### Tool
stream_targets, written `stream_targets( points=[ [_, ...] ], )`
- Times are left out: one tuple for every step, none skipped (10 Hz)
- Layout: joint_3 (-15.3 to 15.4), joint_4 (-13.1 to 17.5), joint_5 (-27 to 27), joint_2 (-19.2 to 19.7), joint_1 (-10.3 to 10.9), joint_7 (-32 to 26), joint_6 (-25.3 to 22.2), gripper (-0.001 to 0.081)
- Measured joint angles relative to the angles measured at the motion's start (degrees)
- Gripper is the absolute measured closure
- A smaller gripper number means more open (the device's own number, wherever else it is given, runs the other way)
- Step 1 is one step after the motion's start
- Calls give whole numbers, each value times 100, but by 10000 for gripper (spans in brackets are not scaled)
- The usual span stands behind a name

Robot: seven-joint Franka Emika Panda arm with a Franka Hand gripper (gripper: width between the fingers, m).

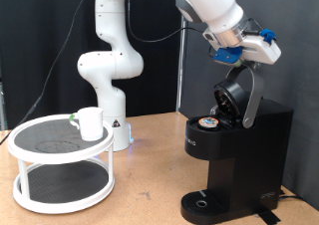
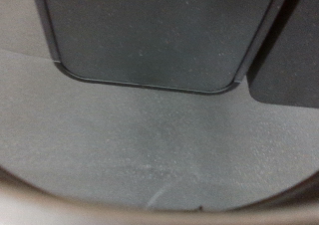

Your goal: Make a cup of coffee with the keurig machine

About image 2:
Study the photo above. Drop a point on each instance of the black Keurig coffee machine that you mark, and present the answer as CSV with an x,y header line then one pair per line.
x,y
159,135

